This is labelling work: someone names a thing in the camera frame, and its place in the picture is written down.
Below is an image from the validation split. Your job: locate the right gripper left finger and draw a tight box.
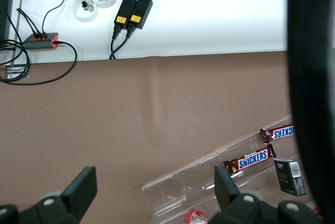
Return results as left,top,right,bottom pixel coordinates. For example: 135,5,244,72
0,166,98,224

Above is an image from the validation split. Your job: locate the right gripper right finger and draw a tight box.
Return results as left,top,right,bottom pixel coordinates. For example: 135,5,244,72
209,165,322,224

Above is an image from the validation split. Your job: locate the clear acrylic step display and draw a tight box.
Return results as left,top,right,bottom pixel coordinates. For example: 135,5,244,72
142,114,322,219

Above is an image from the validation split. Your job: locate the red jar white lid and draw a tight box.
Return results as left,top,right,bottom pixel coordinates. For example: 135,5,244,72
185,209,209,224

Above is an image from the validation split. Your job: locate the snickers chocolate bar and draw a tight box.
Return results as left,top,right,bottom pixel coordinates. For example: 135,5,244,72
222,144,277,176
259,124,295,145

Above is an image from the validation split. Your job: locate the small black box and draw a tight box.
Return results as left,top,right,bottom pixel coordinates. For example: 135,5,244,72
273,157,307,197

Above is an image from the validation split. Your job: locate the brown table mat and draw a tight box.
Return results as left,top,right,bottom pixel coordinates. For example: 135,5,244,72
0,51,335,224

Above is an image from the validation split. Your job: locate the grey orange usb hub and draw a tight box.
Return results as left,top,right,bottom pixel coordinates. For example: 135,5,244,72
23,32,60,51

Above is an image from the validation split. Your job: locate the black power adapter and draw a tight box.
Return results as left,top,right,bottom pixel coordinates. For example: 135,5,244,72
128,0,154,30
114,0,137,27

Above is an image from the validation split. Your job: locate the black finned computer box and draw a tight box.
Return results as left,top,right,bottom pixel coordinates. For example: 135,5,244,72
0,0,14,41

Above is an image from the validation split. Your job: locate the black hub feed cable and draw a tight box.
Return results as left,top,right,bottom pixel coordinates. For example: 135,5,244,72
0,40,78,86

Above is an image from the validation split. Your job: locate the black coiled cable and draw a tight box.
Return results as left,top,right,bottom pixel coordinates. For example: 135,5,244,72
0,39,31,82

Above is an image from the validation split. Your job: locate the blurred black wrist cable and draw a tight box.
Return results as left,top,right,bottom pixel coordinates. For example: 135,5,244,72
286,0,335,224

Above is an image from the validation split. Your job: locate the black adapter mains cable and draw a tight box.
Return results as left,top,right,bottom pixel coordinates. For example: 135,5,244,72
109,24,124,60
109,26,136,60

